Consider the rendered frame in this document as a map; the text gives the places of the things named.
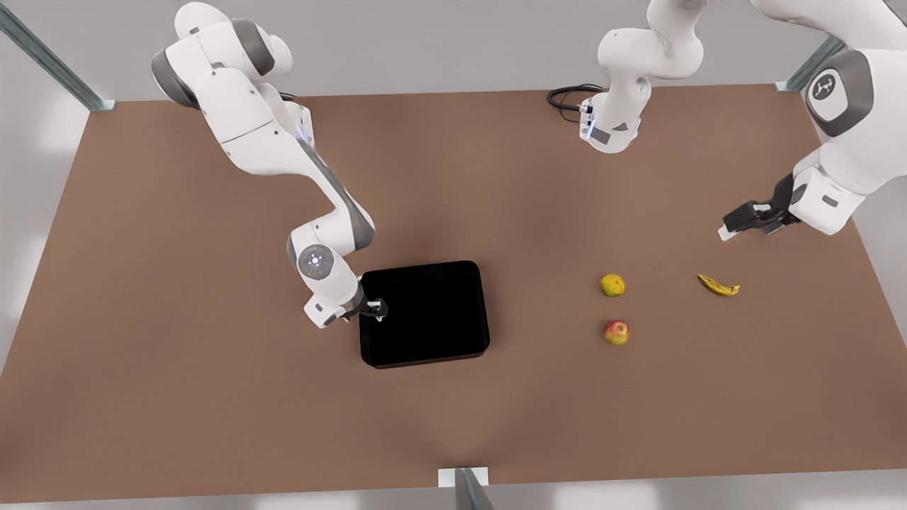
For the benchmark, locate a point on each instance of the black rectangular tray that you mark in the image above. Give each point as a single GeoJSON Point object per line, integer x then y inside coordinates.
{"type": "Point", "coordinates": [425, 315]}

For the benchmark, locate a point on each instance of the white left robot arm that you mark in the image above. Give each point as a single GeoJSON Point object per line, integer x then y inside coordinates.
{"type": "Point", "coordinates": [861, 120]}

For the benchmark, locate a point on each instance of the yellow-green round fruit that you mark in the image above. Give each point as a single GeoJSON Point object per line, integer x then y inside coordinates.
{"type": "Point", "coordinates": [613, 285]}

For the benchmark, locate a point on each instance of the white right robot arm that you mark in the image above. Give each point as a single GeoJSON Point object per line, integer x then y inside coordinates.
{"type": "Point", "coordinates": [255, 134]}

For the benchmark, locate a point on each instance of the red-yellow apple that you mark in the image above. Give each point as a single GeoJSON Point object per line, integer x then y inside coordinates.
{"type": "Point", "coordinates": [617, 332]}

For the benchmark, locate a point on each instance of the yellow spotted banana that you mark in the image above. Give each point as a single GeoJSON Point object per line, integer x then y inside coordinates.
{"type": "Point", "coordinates": [718, 286]}

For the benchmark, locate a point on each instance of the silver frame post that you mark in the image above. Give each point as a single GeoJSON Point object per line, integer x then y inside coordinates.
{"type": "Point", "coordinates": [469, 489]}
{"type": "Point", "coordinates": [811, 67]}
{"type": "Point", "coordinates": [53, 64]}

